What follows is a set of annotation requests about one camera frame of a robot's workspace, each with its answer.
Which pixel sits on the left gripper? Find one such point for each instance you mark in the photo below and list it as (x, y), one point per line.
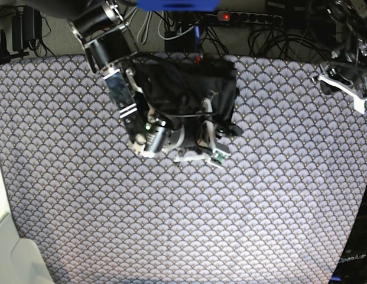
(346, 71)

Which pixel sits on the white plastic bin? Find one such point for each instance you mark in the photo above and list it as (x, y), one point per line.
(20, 258)

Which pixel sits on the red and blue clamp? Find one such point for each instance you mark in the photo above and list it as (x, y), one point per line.
(198, 41)

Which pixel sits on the black power adapter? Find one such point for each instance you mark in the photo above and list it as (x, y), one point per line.
(26, 29)

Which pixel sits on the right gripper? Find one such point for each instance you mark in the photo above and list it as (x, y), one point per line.
(178, 132)

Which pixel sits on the black OpenArm box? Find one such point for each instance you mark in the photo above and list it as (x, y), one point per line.
(352, 265)

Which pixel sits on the dark grey T-shirt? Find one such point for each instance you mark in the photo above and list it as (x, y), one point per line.
(204, 89)

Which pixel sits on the black power strip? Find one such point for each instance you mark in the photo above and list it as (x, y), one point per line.
(249, 18)

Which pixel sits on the fan-patterned table cloth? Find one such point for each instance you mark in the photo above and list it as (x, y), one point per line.
(280, 210)

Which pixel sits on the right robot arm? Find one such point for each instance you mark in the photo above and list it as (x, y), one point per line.
(109, 45)

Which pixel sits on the blue mount plate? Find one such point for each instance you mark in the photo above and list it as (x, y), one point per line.
(178, 5)

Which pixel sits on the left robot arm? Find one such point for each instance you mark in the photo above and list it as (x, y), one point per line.
(340, 27)

